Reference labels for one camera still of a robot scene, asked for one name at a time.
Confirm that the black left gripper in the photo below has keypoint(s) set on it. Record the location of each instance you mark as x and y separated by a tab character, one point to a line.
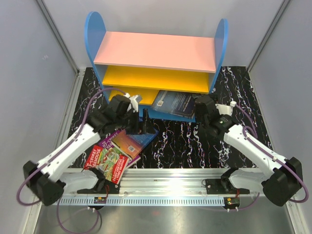
135	129

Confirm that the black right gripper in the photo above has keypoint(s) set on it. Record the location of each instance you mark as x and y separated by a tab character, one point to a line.
197	115

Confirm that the Nineteen Eighty-Four grey-blue book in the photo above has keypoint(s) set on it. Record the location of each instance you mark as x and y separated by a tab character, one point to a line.
176	103

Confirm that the Jane Eyre blue orange book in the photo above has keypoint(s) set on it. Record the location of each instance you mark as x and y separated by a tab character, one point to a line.
132	145

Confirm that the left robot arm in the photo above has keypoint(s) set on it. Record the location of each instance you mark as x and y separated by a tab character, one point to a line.
47	178

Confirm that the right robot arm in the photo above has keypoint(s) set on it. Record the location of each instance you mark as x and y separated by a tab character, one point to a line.
244	139

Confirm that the purple 117-Storey Treehouse book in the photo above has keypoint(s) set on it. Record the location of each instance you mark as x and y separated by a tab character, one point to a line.
107	144

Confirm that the red Storey Treehouse book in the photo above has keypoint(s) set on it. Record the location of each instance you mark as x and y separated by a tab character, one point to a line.
111	162

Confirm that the blue pink yellow bookshelf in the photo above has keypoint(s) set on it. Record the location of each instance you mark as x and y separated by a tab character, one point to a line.
144	64

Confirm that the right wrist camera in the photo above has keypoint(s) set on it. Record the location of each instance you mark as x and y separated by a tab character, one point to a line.
226	109

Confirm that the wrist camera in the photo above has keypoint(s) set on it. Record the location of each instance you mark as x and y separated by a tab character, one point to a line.
226	109
134	102

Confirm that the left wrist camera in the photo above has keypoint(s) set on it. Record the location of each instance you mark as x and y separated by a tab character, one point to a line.
134	102

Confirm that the aluminium rail base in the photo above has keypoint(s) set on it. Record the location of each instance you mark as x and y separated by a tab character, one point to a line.
177	181

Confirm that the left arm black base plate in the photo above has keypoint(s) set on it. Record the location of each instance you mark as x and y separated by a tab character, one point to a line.
102	188

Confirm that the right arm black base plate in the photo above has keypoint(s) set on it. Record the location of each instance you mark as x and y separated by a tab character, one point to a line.
219	187

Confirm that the white slotted cable duct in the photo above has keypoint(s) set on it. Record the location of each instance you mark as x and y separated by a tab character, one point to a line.
91	200

